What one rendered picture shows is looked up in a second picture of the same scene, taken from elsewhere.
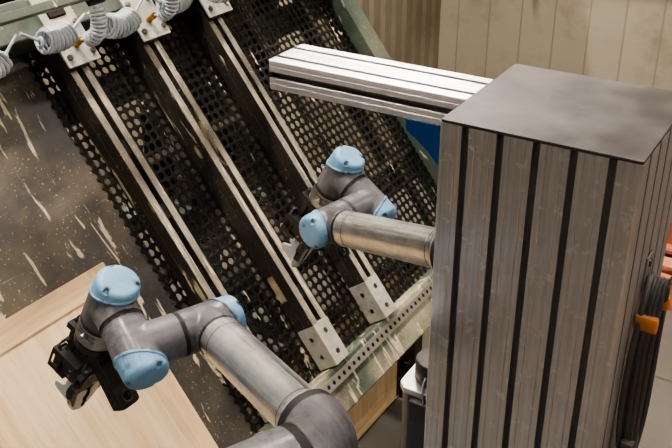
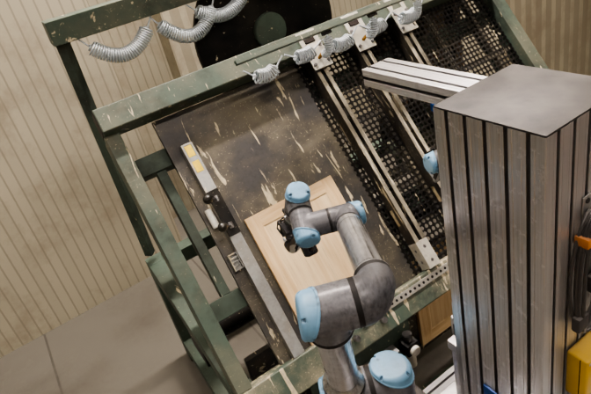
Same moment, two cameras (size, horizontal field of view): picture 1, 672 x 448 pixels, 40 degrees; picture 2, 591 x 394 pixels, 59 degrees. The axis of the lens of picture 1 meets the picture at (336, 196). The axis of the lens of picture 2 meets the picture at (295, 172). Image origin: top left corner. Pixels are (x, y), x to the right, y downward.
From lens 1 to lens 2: 38 cm
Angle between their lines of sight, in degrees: 28
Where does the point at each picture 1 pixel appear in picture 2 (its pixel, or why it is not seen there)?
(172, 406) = not seen: hidden behind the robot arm
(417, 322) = not seen: hidden behind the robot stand
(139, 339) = (304, 222)
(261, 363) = (356, 241)
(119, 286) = (297, 193)
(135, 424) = (342, 263)
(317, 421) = (365, 278)
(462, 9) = not seen: outside the picture
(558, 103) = (519, 92)
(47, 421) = (294, 257)
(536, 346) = (500, 249)
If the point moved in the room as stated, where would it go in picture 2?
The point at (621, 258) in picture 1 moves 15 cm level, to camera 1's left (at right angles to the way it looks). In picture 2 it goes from (541, 199) to (453, 193)
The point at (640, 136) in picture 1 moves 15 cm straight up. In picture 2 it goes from (559, 116) to (562, 30)
